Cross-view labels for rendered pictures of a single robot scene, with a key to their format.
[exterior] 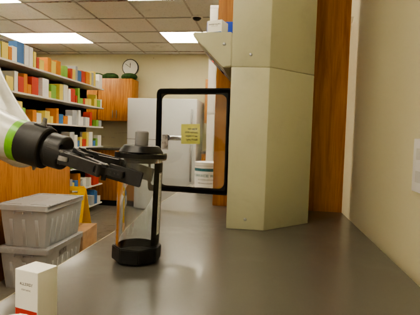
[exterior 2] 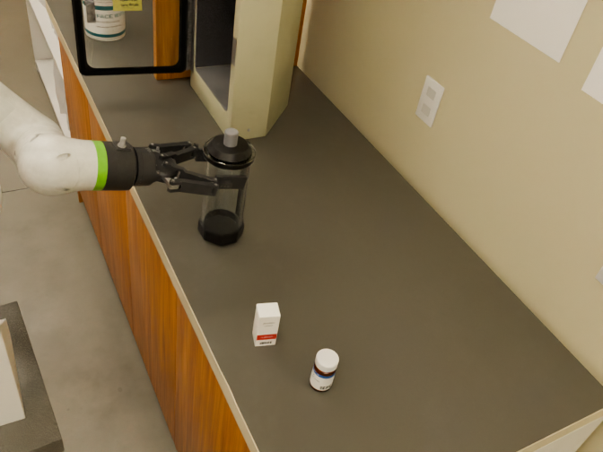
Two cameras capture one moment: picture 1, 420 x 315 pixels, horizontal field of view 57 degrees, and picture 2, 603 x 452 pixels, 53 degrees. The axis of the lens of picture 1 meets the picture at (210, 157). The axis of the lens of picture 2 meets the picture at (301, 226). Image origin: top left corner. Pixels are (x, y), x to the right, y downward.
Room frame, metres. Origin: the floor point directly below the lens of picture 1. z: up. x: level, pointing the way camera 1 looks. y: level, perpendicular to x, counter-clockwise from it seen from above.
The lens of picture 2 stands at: (-0.07, 0.71, 1.89)
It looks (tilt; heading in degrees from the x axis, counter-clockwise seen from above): 41 degrees down; 318
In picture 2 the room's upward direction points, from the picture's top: 11 degrees clockwise
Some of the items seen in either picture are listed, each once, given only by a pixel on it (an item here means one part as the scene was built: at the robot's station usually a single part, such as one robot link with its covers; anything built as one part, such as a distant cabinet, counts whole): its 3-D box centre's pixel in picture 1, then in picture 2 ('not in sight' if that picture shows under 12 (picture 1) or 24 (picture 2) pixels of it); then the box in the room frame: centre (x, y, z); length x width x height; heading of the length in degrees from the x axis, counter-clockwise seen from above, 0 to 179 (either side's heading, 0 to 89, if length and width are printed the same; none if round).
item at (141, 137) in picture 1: (141, 146); (230, 144); (0.81, 0.14, 1.18); 0.09 x 0.09 x 0.07
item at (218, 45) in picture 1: (218, 60); not in sight; (1.29, -0.02, 1.46); 0.32 x 0.12 x 0.10; 172
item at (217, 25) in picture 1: (217, 32); not in sight; (1.24, -0.01, 1.54); 0.05 x 0.05 x 0.06; 66
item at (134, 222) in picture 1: (139, 202); (224, 189); (0.81, 0.15, 1.06); 0.11 x 0.11 x 0.21
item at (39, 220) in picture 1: (44, 218); not in sight; (3.15, 1.35, 0.49); 0.60 x 0.42 x 0.33; 172
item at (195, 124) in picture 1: (192, 140); (131, 6); (1.47, 0.07, 1.19); 0.30 x 0.01 x 0.40; 74
